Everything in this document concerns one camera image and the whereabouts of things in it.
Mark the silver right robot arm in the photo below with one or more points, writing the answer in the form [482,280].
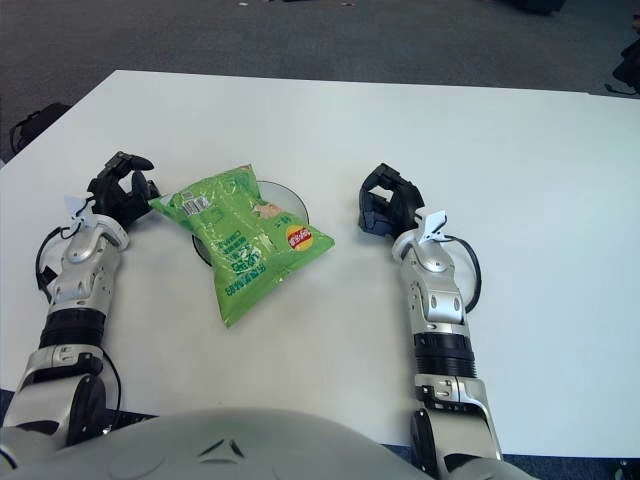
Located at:
[442,305]

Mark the grey robot torso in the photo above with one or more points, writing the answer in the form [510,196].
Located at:
[250,445]

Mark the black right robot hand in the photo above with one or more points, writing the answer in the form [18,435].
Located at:
[400,205]

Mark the black backpack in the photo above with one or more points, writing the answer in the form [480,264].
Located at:
[37,122]

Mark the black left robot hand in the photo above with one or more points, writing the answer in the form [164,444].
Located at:
[117,200]

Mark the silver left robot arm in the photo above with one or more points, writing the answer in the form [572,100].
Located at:
[80,280]

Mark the green snack bag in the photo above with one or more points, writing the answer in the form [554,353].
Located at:
[240,240]

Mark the dark chair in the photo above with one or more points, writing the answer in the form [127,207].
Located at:
[630,70]

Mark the black bag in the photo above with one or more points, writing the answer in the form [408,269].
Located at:
[532,5]

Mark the white plate with black rim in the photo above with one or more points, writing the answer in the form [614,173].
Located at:
[287,197]

